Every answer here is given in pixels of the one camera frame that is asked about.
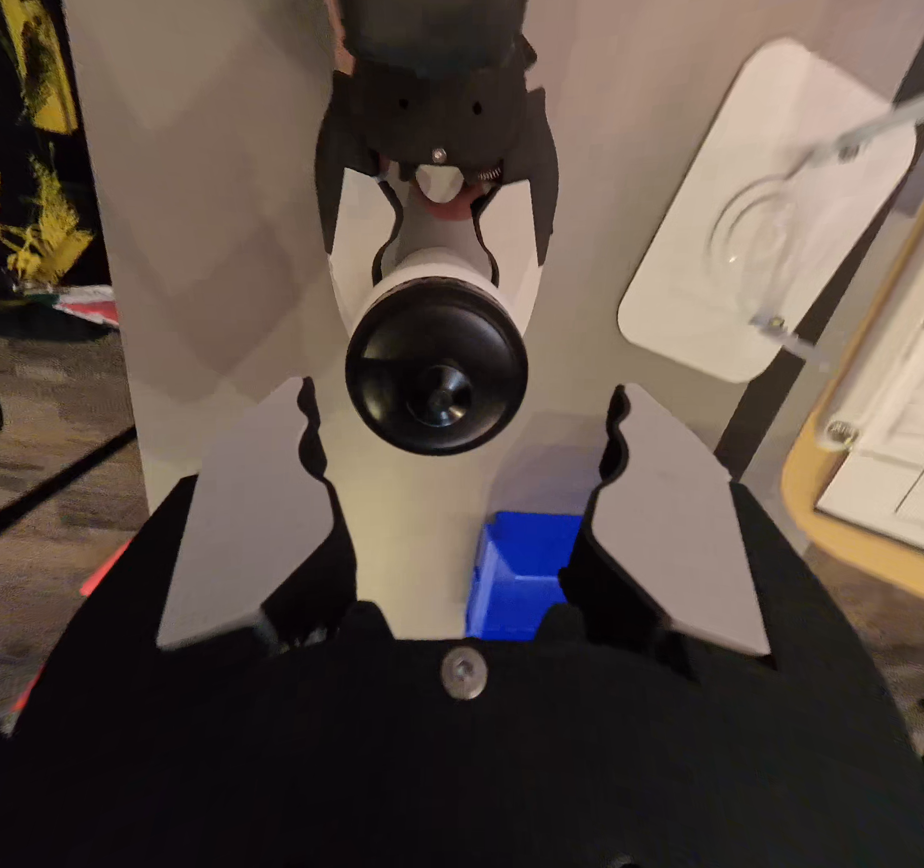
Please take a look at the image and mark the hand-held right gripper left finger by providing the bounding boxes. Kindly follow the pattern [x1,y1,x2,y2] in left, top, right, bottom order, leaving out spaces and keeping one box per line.
[156,377,358,651]

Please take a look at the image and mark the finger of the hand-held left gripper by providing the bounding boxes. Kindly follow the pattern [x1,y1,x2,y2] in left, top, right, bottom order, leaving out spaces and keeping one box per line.
[471,181,544,336]
[328,168,405,329]

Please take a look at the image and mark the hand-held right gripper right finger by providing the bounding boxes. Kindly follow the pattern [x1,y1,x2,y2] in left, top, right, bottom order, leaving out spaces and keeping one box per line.
[559,384,771,658]

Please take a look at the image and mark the white plastic bottle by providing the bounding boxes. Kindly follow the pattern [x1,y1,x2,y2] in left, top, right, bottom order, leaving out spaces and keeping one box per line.
[350,247,515,327]

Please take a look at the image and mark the black bottle lid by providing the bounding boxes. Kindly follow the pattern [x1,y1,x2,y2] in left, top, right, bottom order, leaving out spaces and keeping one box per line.
[345,276,529,457]

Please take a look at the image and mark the blue plastic bin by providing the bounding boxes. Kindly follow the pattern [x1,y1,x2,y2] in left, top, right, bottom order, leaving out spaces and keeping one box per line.
[465,510,584,641]

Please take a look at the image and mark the person's left forearm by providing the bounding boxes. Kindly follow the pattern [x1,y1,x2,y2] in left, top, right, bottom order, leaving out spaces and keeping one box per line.
[289,0,355,78]

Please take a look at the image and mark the person's left hand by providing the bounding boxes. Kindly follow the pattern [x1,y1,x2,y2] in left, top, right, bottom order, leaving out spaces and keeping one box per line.
[417,188,481,224]

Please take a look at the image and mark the orange traffic cone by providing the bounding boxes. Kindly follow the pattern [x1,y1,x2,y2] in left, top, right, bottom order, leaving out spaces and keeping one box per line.
[0,536,138,735]

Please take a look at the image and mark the black tape strip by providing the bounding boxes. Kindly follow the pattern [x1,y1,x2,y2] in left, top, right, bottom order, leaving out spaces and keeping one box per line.
[715,66,924,479]

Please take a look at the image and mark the white instruction sheet holder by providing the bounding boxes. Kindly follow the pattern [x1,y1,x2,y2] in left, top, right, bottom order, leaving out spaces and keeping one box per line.
[816,290,924,551]

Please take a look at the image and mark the clear round stand foot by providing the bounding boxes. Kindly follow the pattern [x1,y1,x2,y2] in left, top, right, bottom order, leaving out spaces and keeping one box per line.
[707,175,809,291]

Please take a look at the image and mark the red green striped object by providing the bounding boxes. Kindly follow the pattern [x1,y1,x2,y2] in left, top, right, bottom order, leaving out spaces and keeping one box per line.
[54,285,120,327]

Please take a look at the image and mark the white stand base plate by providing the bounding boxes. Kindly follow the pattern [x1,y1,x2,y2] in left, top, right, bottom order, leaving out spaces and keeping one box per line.
[617,38,918,384]

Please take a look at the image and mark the metal stand bracket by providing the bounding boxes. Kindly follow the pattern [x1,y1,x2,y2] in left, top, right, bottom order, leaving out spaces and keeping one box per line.
[801,99,924,161]
[751,312,831,363]

